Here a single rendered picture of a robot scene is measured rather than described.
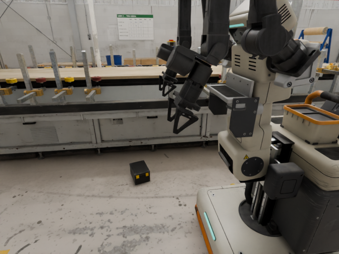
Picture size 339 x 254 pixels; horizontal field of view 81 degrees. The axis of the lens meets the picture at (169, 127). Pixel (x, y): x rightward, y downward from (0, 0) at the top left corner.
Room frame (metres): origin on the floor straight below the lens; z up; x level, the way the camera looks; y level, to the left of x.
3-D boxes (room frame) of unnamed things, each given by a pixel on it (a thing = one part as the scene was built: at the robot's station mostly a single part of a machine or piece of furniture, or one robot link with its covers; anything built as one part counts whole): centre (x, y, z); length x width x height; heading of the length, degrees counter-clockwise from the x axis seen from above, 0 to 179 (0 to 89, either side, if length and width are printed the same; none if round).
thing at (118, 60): (7.28, 1.92, 0.36); 0.59 x 0.57 x 0.73; 8
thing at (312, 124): (0.88, -0.67, 0.87); 0.23 x 0.15 x 0.11; 8
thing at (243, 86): (0.82, -0.27, 0.99); 0.28 x 0.16 x 0.22; 8
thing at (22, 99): (1.66, 1.17, 0.80); 0.43 x 0.03 x 0.04; 8
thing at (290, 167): (0.78, -0.40, 0.68); 0.28 x 0.27 x 0.25; 8
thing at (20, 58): (1.71, 1.21, 0.89); 0.04 x 0.04 x 0.48; 8
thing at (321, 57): (2.08, -1.51, 0.90); 0.04 x 0.04 x 0.48; 8
